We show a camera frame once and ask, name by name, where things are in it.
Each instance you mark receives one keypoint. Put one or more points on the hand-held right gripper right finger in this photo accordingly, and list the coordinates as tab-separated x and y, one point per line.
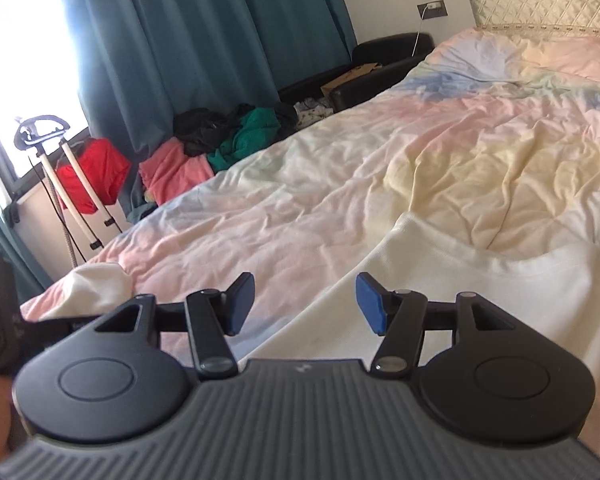
370	305

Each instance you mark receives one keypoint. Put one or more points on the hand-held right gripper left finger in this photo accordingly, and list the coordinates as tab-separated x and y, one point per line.
241	305

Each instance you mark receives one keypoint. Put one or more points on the white shirt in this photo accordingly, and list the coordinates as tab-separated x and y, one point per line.
480	290

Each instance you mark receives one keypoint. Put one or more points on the black clothes pile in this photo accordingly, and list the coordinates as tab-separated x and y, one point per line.
205	130

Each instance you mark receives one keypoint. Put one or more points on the garment steamer stand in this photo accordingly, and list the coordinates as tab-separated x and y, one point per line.
67	195

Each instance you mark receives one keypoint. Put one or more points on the dark blue cloth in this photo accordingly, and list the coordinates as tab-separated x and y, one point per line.
140	210

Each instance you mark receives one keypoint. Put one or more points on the pink garment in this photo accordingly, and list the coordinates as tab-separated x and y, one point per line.
172	172

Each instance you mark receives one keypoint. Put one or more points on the pastel bed sheet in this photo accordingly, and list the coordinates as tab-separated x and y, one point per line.
330	160

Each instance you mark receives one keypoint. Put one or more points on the red garment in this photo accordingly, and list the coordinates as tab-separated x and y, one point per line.
95	175

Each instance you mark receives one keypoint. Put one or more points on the green garment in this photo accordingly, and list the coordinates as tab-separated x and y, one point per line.
252	135

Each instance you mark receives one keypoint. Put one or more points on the white patterned cloth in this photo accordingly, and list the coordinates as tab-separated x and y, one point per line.
312	110

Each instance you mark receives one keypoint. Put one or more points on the cardboard box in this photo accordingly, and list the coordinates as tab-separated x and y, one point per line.
352	77

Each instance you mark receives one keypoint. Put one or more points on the window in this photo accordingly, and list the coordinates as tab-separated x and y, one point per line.
20	60

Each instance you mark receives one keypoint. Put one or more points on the black sofa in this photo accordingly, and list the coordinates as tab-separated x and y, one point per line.
380	50

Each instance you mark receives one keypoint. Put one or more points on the wide teal curtain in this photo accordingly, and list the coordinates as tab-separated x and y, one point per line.
180	35

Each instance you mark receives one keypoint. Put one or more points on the pastel pillow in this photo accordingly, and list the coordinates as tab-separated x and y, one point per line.
555	55

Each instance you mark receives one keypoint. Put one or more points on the wall socket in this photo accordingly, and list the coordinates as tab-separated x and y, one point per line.
433	9

